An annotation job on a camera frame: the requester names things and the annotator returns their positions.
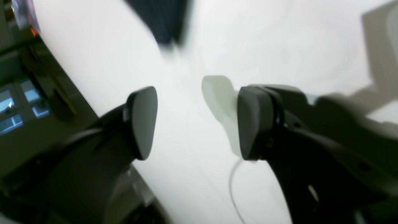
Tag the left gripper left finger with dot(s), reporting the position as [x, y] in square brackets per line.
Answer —
[76, 177]

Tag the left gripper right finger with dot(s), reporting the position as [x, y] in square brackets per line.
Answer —
[332, 168]

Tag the black T-shirt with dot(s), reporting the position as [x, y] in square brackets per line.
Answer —
[167, 20]

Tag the orange blue device case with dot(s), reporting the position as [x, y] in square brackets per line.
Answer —
[25, 16]

